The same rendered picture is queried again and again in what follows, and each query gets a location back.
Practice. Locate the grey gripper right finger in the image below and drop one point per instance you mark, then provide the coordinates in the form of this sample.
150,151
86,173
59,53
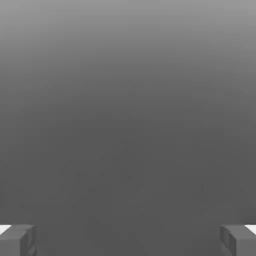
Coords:
240,240

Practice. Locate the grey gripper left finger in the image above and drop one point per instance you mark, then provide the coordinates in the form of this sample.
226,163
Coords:
16,240

